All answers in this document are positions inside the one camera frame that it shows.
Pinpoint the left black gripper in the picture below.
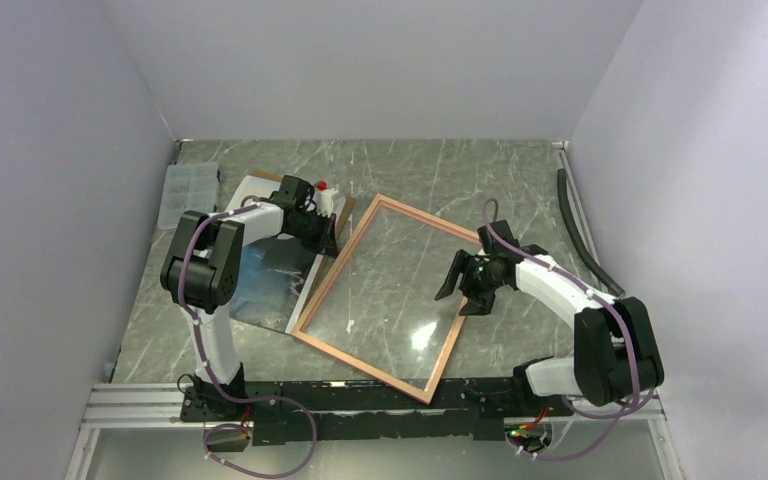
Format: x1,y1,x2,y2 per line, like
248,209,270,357
290,210,342,260

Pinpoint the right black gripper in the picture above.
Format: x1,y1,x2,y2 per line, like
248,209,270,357
435,249,505,315

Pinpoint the clear acrylic sheet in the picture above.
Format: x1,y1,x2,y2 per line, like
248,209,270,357
301,201,475,395

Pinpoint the wooden picture frame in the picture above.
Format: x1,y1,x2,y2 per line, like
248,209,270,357
289,193,485,406

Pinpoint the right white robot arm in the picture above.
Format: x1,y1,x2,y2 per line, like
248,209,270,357
435,220,664,415

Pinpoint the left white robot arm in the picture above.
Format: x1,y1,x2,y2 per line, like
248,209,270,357
160,175,345,420

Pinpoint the landscape photo print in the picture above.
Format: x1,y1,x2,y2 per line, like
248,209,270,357
228,178,349,333

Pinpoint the clear plastic organizer box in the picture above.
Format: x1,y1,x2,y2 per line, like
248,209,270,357
156,162,222,230

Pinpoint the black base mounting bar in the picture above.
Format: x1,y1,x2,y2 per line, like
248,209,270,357
179,377,572,446

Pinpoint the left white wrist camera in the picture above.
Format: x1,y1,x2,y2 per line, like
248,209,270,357
313,181,341,216

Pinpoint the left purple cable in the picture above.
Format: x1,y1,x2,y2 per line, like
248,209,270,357
177,195,319,480

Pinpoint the black rubber hose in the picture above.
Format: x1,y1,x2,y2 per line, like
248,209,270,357
556,167,626,297

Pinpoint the aluminium rail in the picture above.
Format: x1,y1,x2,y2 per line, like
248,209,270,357
80,382,665,429

